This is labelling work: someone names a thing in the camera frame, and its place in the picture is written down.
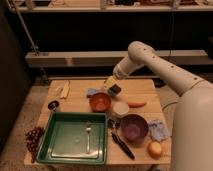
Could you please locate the black rectangular block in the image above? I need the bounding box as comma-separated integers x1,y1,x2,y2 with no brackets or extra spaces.
109,84,121,94

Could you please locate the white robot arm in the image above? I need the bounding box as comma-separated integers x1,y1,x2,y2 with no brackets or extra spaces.
106,41,213,171

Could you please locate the blue sponge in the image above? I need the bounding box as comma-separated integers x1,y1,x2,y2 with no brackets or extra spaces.
86,88,103,98

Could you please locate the orange bowl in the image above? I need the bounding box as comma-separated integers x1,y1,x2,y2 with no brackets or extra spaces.
89,93,111,112

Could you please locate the white cup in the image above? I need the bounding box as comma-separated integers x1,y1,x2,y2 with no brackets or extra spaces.
113,102,129,118

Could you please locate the yellow banana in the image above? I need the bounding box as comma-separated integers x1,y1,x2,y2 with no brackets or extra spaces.
60,81,70,99

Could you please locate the silver fork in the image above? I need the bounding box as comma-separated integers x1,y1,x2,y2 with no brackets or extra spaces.
86,121,91,154

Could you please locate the purple bowl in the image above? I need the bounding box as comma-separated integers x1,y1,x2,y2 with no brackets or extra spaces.
120,114,149,143

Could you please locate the wooden table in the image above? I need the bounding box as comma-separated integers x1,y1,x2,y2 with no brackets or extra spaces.
37,79,171,167

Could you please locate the blue crumpled cloth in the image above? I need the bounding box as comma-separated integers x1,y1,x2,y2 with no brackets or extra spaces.
148,120,169,142

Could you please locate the green plastic tray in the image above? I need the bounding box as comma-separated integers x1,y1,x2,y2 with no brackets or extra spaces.
36,112,108,165

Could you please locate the white metal shelf rack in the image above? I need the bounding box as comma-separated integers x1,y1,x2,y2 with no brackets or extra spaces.
5,0,213,75

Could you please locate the yellow round fruit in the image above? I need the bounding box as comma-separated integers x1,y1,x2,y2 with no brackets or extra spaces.
148,141,163,158

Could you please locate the bunch of red grapes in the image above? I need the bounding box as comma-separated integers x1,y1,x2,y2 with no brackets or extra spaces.
25,126,44,163

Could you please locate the black floor cable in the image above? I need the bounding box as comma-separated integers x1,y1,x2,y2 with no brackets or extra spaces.
161,99,179,111

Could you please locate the black handled utensil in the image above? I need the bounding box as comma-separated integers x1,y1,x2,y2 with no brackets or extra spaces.
111,132,135,160

